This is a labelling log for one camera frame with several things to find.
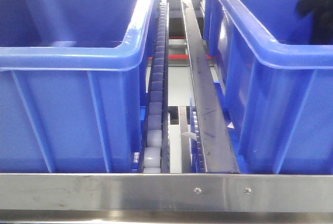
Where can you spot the steel divider rail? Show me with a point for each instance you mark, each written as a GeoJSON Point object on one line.
{"type": "Point", "coordinates": [215, 152]}

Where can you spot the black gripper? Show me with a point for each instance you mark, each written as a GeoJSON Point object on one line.
{"type": "Point", "coordinates": [321, 20]}

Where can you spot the white roller conveyor track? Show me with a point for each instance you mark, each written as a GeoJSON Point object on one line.
{"type": "Point", "coordinates": [155, 157]}

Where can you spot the blue bin front middle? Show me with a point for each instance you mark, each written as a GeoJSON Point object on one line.
{"type": "Point", "coordinates": [73, 83]}

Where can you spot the blue bin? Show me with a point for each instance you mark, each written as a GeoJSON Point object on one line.
{"type": "Point", "coordinates": [278, 87]}
{"type": "Point", "coordinates": [73, 83]}

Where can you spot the blue bin front right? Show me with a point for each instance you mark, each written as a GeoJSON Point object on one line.
{"type": "Point", "coordinates": [278, 87]}

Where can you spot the right steel flow rack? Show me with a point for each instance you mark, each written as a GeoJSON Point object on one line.
{"type": "Point", "coordinates": [165, 198]}

